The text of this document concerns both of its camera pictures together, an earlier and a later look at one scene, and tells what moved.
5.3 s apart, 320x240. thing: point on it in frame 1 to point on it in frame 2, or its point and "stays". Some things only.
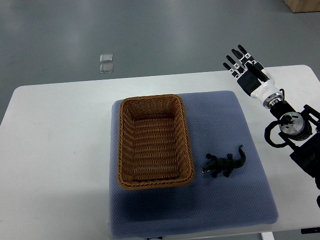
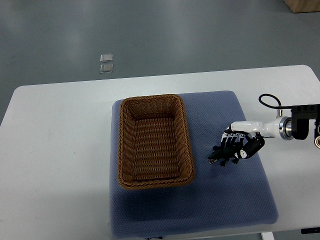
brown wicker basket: x=154 y=148 stays
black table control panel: x=310 y=230 stays
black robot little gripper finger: x=237 y=76 to x=223 y=143
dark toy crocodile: x=217 y=165 to x=226 y=152
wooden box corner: x=303 y=6 stays
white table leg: x=267 y=235 stays
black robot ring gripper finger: x=237 y=66 to x=228 y=145
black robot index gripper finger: x=247 y=55 to x=239 y=145
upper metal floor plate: x=105 y=58 stays
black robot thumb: x=256 y=68 to x=252 y=147
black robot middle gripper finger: x=244 y=62 to x=234 y=146
